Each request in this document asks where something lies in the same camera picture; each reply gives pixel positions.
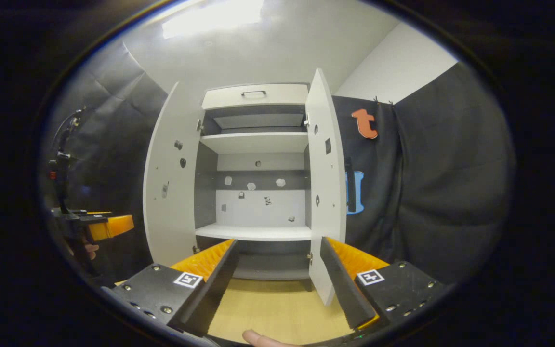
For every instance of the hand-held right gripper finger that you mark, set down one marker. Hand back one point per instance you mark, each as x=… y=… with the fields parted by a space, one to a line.
x=210 y=294
x=111 y=227
x=345 y=289

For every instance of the beige shoe cabinet door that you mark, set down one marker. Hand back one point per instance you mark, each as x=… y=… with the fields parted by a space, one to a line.
x=171 y=226
x=328 y=231

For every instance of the beige double-door shoe cabinet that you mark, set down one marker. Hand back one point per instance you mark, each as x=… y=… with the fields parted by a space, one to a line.
x=277 y=94

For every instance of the black backdrop cloth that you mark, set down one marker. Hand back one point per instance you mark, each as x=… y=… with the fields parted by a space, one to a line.
x=441 y=183

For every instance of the ceiling light panel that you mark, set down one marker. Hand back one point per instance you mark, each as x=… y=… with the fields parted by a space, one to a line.
x=212 y=17

